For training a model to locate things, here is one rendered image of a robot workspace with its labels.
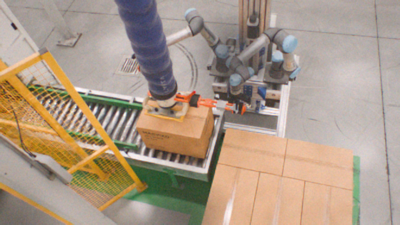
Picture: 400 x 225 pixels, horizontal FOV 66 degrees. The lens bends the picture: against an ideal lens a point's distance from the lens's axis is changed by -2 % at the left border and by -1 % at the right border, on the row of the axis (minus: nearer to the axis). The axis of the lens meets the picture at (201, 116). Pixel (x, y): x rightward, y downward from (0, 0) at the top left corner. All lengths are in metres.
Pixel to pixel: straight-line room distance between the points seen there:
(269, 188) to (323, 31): 2.81
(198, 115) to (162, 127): 0.33
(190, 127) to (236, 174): 0.62
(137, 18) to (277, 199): 1.88
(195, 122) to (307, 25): 2.84
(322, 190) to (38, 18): 5.27
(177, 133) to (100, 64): 2.47
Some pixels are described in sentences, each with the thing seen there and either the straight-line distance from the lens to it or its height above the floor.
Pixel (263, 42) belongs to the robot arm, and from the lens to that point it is 2.36.
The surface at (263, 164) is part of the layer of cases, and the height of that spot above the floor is 0.54.
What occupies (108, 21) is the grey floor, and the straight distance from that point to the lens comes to 5.57.
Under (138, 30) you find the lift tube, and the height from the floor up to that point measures 2.02.
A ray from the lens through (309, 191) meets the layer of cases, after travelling 2.92.
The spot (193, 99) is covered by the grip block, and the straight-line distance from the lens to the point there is 2.47.
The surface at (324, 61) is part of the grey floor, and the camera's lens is 4.55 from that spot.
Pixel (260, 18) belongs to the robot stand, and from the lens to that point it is 2.68.
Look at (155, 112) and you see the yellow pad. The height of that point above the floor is 1.14.
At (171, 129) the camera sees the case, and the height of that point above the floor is 0.95.
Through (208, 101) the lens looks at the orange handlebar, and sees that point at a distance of 2.45.
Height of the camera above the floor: 3.23
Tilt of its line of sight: 56 degrees down
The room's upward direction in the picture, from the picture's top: 11 degrees counter-clockwise
